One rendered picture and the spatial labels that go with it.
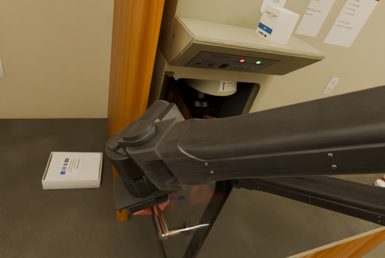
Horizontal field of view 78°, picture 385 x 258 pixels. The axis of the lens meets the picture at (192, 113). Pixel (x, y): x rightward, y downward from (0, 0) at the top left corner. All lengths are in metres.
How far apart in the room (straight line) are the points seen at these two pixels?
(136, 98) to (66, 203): 0.46
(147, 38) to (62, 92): 0.70
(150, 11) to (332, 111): 0.30
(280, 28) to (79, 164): 0.70
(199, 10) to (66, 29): 0.56
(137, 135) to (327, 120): 0.19
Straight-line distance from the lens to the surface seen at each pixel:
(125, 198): 0.43
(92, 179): 0.82
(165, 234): 0.48
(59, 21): 0.96
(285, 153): 0.20
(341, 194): 0.53
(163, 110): 0.38
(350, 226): 1.15
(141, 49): 0.43
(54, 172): 0.86
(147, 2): 0.40
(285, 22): 0.54
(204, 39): 0.42
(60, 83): 1.06
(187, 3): 0.52
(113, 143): 0.36
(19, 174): 0.93
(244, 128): 0.22
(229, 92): 0.69
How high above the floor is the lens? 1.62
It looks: 33 degrees down
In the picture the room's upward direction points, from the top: 17 degrees clockwise
